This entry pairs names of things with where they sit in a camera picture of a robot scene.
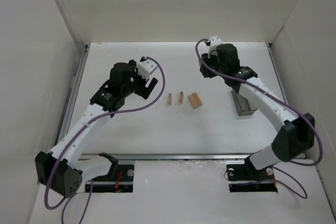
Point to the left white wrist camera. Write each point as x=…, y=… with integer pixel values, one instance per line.
x=146, y=67

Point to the smoky transparent plastic box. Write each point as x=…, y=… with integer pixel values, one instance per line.
x=243, y=106

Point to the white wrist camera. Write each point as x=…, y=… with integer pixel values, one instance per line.
x=146, y=67
x=212, y=43

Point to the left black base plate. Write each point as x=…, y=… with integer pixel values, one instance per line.
x=118, y=180

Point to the engraved wood block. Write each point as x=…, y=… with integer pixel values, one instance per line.
x=194, y=100

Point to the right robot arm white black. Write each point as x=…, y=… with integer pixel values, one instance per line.
x=295, y=132

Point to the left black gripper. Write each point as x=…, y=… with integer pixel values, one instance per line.
x=143, y=89

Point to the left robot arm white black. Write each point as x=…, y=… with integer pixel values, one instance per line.
x=60, y=169

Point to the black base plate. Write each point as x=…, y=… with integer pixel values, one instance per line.
x=242, y=180
x=118, y=180

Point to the aluminium table frame rail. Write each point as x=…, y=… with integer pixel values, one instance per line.
x=152, y=129

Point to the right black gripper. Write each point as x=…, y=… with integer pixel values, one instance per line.
x=205, y=67

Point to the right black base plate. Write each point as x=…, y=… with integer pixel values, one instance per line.
x=242, y=180

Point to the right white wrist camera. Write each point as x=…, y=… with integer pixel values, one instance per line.
x=212, y=43

